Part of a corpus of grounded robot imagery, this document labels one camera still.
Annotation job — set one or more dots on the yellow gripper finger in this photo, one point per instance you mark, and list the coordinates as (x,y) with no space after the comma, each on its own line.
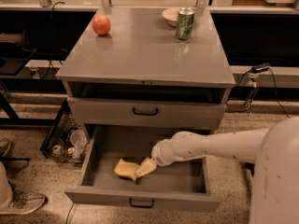
(147,166)

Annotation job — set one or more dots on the yellow sponge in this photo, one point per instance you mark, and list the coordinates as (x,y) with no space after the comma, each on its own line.
(126,169)

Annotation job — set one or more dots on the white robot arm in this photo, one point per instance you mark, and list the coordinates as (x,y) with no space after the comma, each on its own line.
(274,152)

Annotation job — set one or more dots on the open grey middle drawer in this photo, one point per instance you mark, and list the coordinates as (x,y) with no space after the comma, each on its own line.
(180,186)

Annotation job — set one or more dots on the closed grey upper drawer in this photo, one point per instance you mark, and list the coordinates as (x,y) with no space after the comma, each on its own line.
(170,115)

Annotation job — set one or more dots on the grey drawer cabinet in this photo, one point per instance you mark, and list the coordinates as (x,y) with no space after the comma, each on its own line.
(142,60)

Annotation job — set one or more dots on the clear plastic cup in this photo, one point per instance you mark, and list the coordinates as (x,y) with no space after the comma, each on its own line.
(79,142)

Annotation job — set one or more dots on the white mesh shoe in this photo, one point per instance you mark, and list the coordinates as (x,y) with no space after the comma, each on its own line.
(22,203)

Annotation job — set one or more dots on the red apple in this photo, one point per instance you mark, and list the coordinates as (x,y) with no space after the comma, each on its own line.
(101,24)

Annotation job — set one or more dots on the green soda can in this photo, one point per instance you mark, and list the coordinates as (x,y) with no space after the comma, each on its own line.
(184,23)

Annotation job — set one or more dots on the white bowl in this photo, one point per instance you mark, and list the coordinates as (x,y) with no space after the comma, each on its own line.
(171,15)

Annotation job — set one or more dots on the black drawer handle lower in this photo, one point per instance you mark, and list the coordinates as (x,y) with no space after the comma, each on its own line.
(145,204)

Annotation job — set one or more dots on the black drawer handle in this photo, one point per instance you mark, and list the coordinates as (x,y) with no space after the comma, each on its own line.
(145,204)
(145,113)

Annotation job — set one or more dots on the black drawer handle upper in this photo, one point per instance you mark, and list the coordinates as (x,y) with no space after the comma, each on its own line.
(145,113)

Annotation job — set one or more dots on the wire basket with trash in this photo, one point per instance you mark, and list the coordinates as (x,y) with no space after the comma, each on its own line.
(57,144)

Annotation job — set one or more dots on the black power adapter with cable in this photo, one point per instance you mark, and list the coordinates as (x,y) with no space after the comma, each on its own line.
(252,75)

